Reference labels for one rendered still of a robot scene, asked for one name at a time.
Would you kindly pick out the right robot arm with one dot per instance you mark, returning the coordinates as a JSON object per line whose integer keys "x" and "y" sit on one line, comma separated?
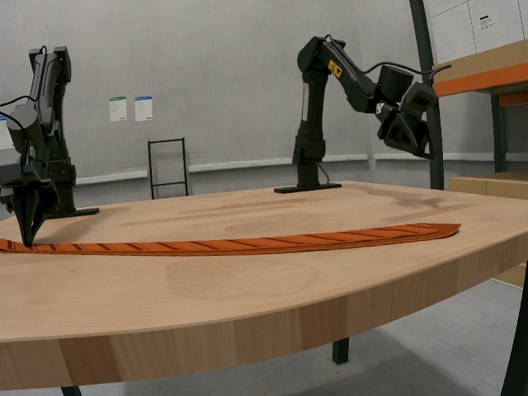
{"x": 45, "y": 131}

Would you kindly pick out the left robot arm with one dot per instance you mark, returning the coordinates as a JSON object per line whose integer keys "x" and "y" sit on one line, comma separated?
{"x": 362, "y": 93}

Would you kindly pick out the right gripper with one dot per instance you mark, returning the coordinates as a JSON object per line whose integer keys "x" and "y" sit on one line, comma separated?
{"x": 35, "y": 201}

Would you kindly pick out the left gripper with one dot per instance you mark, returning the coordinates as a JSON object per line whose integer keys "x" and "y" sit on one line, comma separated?
{"x": 399, "y": 133}

